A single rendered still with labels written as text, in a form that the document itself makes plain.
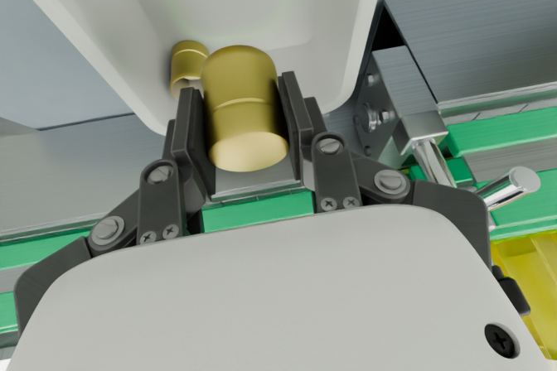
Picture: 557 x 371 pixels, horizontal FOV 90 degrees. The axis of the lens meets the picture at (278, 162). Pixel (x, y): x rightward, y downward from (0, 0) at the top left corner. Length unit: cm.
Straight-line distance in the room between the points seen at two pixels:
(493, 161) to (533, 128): 4
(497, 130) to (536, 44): 8
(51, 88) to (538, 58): 44
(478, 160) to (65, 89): 39
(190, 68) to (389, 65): 16
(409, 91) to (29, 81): 36
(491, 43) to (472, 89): 5
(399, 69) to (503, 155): 10
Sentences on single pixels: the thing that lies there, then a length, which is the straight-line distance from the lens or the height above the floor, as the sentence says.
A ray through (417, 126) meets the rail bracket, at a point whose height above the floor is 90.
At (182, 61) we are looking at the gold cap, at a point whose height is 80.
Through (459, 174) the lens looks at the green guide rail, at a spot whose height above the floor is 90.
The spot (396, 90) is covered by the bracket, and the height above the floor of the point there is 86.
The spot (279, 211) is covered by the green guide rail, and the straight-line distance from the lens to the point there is 29.
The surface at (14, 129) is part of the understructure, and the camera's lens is 84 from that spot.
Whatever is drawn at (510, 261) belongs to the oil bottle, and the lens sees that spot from 36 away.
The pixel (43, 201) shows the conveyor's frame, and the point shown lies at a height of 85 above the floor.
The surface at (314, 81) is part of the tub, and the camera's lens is 26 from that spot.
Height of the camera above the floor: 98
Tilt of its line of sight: 26 degrees down
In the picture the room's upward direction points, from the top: 170 degrees clockwise
